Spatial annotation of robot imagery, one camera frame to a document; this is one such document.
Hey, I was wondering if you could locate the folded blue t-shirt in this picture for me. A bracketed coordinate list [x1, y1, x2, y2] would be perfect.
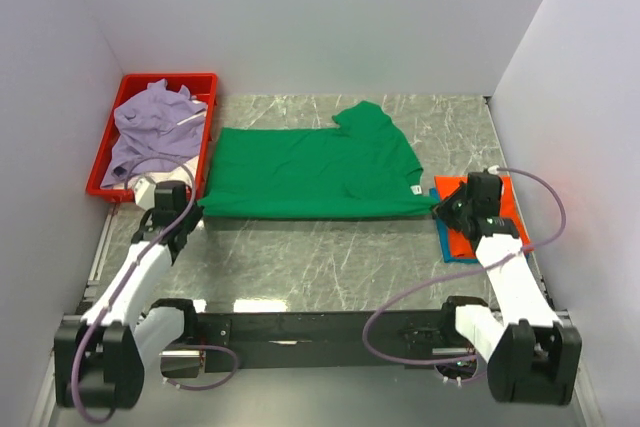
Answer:
[434, 218, 478, 264]

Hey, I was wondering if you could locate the red plastic bin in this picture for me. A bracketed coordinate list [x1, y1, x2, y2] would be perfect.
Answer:
[86, 73, 217, 203]

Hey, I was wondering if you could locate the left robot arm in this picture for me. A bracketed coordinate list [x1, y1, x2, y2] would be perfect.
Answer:
[53, 181, 202, 412]

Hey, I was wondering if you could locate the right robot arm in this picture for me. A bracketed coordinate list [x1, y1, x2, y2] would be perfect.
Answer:
[433, 166, 582, 406]

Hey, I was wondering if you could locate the black base beam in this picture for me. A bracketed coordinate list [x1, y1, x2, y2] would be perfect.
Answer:
[149, 310, 481, 379]

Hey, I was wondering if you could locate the folded orange t-shirt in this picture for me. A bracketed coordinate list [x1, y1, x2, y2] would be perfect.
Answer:
[429, 176, 530, 264]

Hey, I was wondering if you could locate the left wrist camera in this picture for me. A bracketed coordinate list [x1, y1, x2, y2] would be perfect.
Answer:
[133, 178, 157, 211]

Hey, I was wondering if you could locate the green t-shirt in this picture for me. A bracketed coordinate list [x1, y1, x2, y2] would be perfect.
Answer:
[199, 101, 437, 220]

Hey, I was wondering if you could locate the lavender t-shirt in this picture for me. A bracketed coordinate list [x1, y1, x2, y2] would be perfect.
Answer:
[101, 77, 210, 188]

